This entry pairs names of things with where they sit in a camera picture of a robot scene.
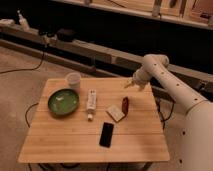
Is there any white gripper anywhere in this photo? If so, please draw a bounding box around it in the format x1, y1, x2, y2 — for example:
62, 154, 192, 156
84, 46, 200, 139
124, 68, 149, 91

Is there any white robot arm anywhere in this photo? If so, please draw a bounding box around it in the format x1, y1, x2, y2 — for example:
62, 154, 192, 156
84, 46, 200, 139
125, 54, 213, 171

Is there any white tube bottle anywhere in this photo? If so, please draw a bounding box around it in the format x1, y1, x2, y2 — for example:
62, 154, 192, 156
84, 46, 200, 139
86, 89, 97, 121

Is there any black smartphone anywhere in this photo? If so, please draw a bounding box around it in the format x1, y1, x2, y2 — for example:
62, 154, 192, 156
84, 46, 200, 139
99, 122, 114, 148

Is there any wooden table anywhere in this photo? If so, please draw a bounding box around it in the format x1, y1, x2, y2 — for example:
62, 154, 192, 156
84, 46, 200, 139
18, 78, 170, 163

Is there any green bowl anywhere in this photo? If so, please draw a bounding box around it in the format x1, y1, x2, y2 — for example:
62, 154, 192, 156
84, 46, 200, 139
48, 89, 79, 117

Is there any black round device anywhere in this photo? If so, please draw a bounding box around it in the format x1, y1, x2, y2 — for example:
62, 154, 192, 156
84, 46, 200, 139
56, 29, 76, 42

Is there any white spray bottle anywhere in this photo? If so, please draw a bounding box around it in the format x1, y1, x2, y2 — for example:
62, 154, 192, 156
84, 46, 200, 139
17, 11, 30, 31

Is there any black cable beside table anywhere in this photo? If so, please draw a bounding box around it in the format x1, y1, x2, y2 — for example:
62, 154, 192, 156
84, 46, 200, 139
153, 96, 176, 131

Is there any black cable under table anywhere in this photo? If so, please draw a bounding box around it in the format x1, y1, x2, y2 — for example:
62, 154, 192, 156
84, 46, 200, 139
24, 101, 40, 129

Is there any black floor cable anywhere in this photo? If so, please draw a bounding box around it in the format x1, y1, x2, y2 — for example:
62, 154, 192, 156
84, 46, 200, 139
0, 42, 46, 76

